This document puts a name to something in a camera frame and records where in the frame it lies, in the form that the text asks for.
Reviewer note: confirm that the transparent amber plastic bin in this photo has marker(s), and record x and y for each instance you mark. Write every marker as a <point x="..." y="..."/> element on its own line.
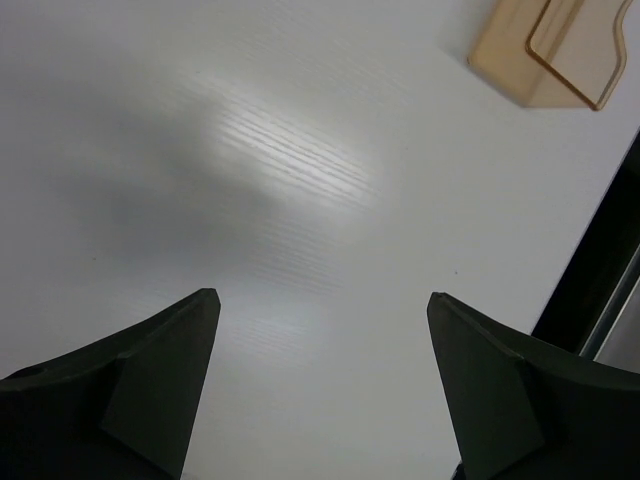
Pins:
<point x="553" y="54"/>

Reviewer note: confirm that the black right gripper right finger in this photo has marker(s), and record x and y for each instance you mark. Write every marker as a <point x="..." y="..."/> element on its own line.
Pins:
<point x="524" y="409"/>

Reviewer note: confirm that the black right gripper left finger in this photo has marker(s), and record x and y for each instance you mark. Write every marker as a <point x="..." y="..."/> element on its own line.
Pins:
<point x="122" y="407"/>

